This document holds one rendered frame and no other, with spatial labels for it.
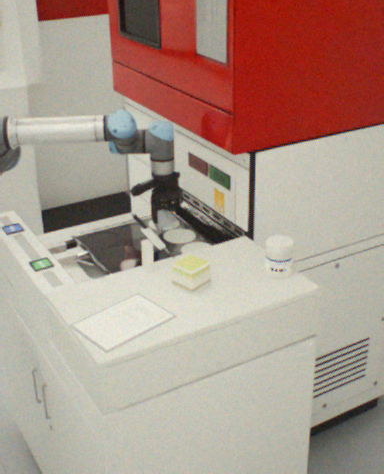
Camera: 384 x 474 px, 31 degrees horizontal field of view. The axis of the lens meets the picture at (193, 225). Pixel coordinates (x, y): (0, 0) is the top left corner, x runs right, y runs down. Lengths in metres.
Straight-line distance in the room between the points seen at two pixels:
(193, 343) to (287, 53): 0.83
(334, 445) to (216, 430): 0.99
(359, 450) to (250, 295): 1.16
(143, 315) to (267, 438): 0.55
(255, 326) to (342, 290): 0.75
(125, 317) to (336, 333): 1.04
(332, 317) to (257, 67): 0.97
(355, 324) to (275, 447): 0.69
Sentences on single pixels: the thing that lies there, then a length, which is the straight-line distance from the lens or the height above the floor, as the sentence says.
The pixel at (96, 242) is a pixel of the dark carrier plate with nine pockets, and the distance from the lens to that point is 2.21.
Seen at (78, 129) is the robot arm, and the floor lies 1.29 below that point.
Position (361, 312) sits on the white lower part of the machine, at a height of 0.53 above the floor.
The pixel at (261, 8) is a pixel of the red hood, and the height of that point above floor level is 1.61.
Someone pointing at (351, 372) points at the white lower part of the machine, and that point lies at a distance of 2.71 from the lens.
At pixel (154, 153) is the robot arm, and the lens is 2.10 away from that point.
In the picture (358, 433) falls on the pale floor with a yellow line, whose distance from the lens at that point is 2.87.
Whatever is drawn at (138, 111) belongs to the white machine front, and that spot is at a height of 1.17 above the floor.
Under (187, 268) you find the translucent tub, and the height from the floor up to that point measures 1.03.
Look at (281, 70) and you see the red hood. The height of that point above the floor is 1.44.
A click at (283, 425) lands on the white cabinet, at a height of 0.55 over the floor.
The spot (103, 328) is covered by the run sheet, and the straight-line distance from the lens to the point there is 1.67.
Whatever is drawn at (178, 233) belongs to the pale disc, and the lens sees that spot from 2.24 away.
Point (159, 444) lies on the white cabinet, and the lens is 1.80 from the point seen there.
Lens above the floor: 1.90
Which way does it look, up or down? 26 degrees down
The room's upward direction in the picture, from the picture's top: 1 degrees counter-clockwise
